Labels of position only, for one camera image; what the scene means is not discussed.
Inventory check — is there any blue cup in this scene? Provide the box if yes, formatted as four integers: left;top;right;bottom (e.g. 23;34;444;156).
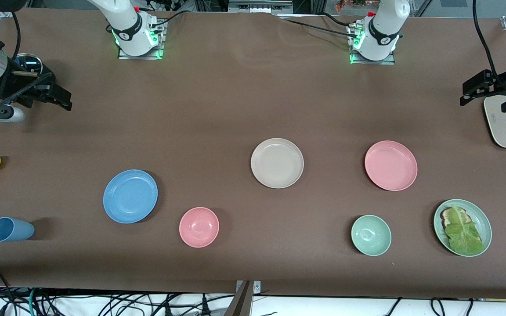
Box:
0;217;35;243

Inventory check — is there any beige plate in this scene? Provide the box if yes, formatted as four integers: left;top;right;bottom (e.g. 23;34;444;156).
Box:
250;138;304;189

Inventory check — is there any black pot blue handle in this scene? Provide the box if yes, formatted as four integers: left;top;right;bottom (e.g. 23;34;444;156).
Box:
0;54;57;130

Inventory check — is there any toasted bread slice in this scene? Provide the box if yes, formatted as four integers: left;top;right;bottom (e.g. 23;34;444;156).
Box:
440;208;470;229

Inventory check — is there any green lettuce leaf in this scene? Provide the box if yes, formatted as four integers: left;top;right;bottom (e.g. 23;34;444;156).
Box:
444;205;485;255

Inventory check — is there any pink plate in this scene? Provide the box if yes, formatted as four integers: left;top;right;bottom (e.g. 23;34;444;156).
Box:
364;140;418;192

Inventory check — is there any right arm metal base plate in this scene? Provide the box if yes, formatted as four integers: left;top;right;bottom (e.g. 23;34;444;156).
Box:
117;19;166;60

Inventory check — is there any glass lid blue knob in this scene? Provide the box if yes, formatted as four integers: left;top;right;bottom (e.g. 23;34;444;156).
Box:
16;53;43;76

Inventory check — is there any small pink bowl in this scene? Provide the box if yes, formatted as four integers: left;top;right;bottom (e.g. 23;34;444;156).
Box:
179;207;220;248

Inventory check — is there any green floor cable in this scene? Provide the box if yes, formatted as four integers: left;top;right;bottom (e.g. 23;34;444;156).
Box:
27;288;39;316

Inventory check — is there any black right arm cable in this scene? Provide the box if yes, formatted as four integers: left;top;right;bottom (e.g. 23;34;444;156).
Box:
0;9;56;111

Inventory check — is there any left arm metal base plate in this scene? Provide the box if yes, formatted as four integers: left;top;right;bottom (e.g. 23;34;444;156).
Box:
349;22;396;66

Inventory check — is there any black cable on table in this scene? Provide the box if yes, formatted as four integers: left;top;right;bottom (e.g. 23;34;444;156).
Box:
277;12;361;40

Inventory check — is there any aluminium profile bracket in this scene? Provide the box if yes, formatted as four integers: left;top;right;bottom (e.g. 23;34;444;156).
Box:
224;280;262;316

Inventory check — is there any blue plate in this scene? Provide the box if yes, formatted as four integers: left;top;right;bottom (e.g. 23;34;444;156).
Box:
103;169;159;224

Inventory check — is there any green plate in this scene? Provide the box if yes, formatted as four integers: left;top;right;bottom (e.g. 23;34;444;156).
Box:
433;199;492;257

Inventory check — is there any small green bowl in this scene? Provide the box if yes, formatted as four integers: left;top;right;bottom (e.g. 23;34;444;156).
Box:
351;215;392;256

